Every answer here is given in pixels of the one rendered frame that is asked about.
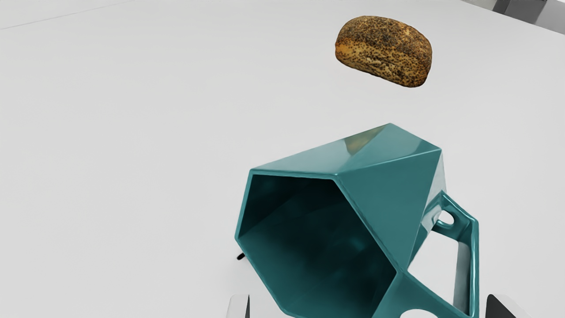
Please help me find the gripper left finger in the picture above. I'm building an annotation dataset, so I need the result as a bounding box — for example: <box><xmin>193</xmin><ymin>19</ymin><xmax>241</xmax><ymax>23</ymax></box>
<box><xmin>226</xmin><ymin>294</ymin><xmax>251</xmax><ymax>318</ymax></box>

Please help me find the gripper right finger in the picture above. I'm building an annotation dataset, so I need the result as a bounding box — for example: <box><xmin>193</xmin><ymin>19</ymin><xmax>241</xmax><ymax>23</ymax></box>
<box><xmin>486</xmin><ymin>294</ymin><xmax>520</xmax><ymax>318</ymax></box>

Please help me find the teal faceted mug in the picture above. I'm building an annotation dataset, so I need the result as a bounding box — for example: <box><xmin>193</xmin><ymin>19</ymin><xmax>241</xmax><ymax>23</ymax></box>
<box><xmin>234</xmin><ymin>123</ymin><xmax>480</xmax><ymax>318</ymax></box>

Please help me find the poppy seed bread roll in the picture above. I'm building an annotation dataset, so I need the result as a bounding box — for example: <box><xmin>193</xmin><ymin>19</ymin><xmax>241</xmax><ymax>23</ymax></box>
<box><xmin>335</xmin><ymin>16</ymin><xmax>433</xmax><ymax>88</ymax></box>

